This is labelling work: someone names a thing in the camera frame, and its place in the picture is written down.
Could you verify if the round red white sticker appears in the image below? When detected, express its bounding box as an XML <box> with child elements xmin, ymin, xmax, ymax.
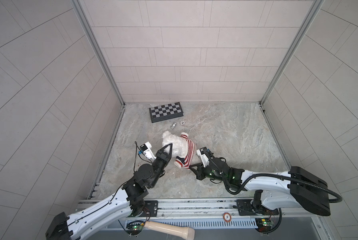
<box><xmin>223</xmin><ymin>212</ymin><xmax>232</xmax><ymax>223</ymax></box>

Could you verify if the beige wooden handle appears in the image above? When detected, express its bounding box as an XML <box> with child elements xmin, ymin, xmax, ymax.
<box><xmin>144</xmin><ymin>221</ymin><xmax>195</xmax><ymax>240</ymax></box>

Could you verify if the folded black white chessboard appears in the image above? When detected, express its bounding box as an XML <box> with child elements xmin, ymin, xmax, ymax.
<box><xmin>149</xmin><ymin>102</ymin><xmax>184</xmax><ymax>123</ymax></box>

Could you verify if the green circuit board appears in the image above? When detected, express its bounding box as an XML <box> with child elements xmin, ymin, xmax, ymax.
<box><xmin>126</xmin><ymin>221</ymin><xmax>145</xmax><ymax>236</ymax></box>
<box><xmin>255</xmin><ymin>218</ymin><xmax>273</xmax><ymax>233</ymax></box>

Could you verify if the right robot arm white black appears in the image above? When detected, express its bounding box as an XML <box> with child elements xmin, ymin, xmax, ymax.
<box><xmin>190</xmin><ymin>158</ymin><xmax>343</xmax><ymax>216</ymax></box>

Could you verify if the right green circuit board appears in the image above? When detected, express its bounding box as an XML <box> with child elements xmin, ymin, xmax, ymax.
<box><xmin>255</xmin><ymin>218</ymin><xmax>273</xmax><ymax>233</ymax></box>

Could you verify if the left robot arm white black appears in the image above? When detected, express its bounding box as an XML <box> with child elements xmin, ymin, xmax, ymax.
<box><xmin>45</xmin><ymin>144</ymin><xmax>173</xmax><ymax>240</ymax></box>

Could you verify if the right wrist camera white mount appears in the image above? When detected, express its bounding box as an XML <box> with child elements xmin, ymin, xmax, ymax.
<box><xmin>197</xmin><ymin>147</ymin><xmax>212</xmax><ymax>168</ymax></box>

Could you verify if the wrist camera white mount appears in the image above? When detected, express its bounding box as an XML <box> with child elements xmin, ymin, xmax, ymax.
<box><xmin>140</xmin><ymin>142</ymin><xmax>156</xmax><ymax>161</ymax></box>
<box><xmin>197</xmin><ymin>147</ymin><xmax>212</xmax><ymax>168</ymax></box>

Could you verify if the white teddy bear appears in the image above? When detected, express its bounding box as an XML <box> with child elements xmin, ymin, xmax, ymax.
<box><xmin>162</xmin><ymin>131</ymin><xmax>196</xmax><ymax>169</ymax></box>

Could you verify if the left green circuit board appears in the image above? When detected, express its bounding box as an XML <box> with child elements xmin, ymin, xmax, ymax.
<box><xmin>126</xmin><ymin>221</ymin><xmax>145</xmax><ymax>236</ymax></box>

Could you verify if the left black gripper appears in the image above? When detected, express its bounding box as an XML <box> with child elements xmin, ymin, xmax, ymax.
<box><xmin>145</xmin><ymin>143</ymin><xmax>171</xmax><ymax>189</ymax></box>

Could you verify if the red white striped knit sweater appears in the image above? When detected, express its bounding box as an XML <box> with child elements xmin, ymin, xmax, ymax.
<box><xmin>173</xmin><ymin>133</ymin><xmax>195</xmax><ymax>169</ymax></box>

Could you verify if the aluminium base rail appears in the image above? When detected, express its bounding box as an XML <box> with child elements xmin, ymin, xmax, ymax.
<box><xmin>74</xmin><ymin>196</ymin><xmax>317</xmax><ymax>221</ymax></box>

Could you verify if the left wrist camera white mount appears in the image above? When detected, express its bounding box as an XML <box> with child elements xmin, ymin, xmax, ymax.
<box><xmin>140</xmin><ymin>142</ymin><xmax>156</xmax><ymax>161</ymax></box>

